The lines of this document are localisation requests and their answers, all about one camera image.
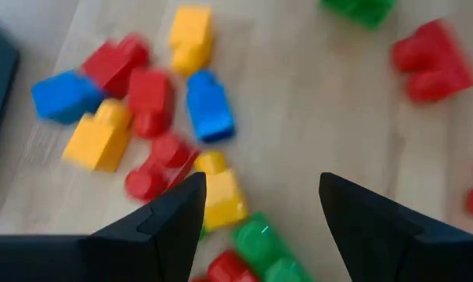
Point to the red one-stud block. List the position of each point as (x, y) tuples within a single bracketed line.
[(111, 66), (150, 98)]

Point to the blue one-stud block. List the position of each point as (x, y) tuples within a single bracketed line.
[(211, 109), (64, 98)]

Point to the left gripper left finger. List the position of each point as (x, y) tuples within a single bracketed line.
[(142, 254)]

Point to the green four-stud block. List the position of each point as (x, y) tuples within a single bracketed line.
[(260, 243)]

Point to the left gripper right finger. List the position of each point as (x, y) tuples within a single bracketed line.
[(377, 243)]

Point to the green two-stud block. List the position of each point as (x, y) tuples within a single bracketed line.
[(362, 9), (202, 233)]

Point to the yellow one-stud block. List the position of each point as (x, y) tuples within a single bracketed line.
[(224, 196), (191, 39), (95, 141)]

